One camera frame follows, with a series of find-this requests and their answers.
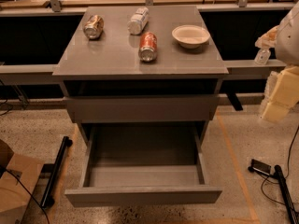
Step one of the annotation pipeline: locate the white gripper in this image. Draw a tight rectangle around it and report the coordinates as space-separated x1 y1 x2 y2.
255 26 299 123

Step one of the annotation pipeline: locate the grey drawer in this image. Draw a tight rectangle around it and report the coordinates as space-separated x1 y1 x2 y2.
65 122 221 207
64 95 219 123

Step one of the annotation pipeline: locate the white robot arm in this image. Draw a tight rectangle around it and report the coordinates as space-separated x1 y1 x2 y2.
255 2 299 123

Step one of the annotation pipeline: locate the grey drawer cabinet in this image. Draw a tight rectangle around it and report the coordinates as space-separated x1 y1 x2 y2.
53 6 228 143

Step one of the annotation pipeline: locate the grey top drawer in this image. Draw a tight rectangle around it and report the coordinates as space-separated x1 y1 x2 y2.
64 95 219 123

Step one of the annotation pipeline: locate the clear sanitizer pump bottle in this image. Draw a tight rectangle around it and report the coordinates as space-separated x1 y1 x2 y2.
254 49 271 65

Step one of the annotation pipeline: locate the small black floor device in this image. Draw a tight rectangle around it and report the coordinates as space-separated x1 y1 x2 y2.
248 159 271 176

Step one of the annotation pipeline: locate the black metal bar right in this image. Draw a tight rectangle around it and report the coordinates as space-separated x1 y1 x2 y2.
275 165 299 224

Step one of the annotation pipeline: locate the black metal bar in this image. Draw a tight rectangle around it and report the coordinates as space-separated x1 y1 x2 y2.
40 136 73 209
275 165 299 224

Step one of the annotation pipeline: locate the white paper bowl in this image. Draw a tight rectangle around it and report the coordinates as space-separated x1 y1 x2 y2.
172 25 210 49

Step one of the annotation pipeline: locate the red soda can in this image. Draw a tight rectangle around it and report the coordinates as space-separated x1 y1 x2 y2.
138 32 157 62

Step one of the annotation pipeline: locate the white silver soda can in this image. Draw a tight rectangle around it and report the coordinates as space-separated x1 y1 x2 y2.
127 7 149 35

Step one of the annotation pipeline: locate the gold soda can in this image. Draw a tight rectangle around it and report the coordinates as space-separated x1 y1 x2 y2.
83 15 104 40

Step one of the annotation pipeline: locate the black metal bar left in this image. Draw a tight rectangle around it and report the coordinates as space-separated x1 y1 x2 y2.
40 136 73 209

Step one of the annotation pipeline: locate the cardboard box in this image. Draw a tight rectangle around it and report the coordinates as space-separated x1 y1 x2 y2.
0 140 44 224

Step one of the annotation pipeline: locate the grey metal shelf rail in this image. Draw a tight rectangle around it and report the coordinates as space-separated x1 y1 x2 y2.
0 59 285 86

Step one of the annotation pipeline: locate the black cable right floor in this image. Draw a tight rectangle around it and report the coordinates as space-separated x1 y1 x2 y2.
260 124 299 207

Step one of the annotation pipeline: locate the black cable on box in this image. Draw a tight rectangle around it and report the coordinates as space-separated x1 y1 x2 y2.
0 163 50 224

